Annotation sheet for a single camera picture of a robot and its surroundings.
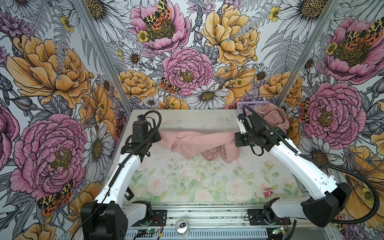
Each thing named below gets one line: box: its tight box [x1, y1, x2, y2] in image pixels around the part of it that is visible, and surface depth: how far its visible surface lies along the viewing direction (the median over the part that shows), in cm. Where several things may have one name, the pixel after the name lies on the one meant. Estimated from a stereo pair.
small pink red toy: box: [262, 188, 274, 198], surface depth 81 cm
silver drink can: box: [175, 218, 190, 238], surface depth 62 cm
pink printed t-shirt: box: [158, 130, 242, 163], surface depth 83 cm
